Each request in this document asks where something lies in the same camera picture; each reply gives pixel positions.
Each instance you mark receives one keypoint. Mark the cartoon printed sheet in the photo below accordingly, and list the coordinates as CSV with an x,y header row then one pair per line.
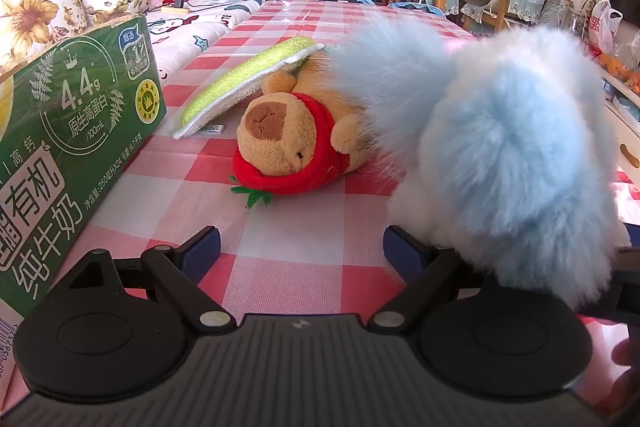
x,y
200,27

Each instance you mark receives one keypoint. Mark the white plastic bag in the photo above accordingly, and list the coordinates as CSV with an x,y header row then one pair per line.
x,y
604,24

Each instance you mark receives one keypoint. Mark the green milk carton box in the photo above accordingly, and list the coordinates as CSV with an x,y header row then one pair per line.
x,y
75,132

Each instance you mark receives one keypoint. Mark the glass jar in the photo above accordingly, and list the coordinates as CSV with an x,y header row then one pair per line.
x,y
575,22

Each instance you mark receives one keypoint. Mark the green striped cleaning cloth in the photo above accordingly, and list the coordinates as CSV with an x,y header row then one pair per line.
x,y
235,82

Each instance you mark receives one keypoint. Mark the person's right hand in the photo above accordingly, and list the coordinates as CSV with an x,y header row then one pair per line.
x,y
629,352

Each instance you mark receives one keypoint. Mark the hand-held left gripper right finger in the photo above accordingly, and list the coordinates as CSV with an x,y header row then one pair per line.
x,y
402,252

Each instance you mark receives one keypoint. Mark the yellow flat item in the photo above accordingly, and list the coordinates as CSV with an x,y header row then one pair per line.
x,y
175,11

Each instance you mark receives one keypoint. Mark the capybara plush red hood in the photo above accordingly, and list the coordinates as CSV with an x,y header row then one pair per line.
x,y
280,127

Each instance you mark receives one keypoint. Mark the sofa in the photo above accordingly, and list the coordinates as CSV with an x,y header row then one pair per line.
x,y
60,7

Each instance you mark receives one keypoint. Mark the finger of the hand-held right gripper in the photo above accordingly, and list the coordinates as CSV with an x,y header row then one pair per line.
x,y
629,292

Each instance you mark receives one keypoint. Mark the pale blue fluffy pom-pom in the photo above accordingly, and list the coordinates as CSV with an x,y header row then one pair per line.
x,y
500,157

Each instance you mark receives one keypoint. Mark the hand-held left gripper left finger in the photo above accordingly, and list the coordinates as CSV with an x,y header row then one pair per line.
x,y
202,254

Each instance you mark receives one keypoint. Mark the pile of oranges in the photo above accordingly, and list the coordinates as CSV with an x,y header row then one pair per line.
x,y
617,69

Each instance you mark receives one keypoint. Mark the red checkered tablecloth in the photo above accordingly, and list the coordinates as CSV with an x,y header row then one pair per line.
x,y
300,232

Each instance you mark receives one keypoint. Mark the cream cabinet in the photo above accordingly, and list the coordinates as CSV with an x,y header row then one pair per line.
x,y
625,137

